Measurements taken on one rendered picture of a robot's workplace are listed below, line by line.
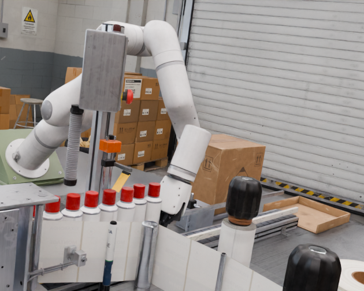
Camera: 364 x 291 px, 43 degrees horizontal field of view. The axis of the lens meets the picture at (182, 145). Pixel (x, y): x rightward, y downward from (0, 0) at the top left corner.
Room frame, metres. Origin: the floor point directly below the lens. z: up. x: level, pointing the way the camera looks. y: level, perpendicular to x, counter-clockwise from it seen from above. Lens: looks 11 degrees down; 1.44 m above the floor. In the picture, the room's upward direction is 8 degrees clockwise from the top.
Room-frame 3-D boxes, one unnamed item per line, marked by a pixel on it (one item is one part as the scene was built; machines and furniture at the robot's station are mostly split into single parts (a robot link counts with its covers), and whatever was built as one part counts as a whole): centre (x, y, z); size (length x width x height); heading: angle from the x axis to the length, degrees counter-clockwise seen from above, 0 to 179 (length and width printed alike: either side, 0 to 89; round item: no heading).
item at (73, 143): (1.17, 0.28, 1.18); 0.04 x 0.04 x 0.21
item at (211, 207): (1.46, -0.08, 0.96); 1.07 x 0.01 x 0.01; 137
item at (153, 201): (1.26, 0.06, 0.98); 0.05 x 0.05 x 0.20
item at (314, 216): (1.96, -0.58, 0.85); 0.30 x 0.26 x 0.04; 137
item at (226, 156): (1.93, -0.17, 0.99); 0.30 x 0.24 x 0.27; 137
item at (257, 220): (1.41, -0.13, 0.91); 1.07 x 0.01 x 0.02; 137
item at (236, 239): (1.09, -0.17, 1.03); 0.09 x 0.09 x 0.30
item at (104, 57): (1.20, 0.23, 1.38); 0.17 x 0.10 x 0.19; 13
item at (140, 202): (1.22, 0.10, 0.98); 0.05 x 0.05 x 0.20
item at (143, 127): (5.60, 0.80, 0.57); 1.20 x 0.85 x 1.14; 150
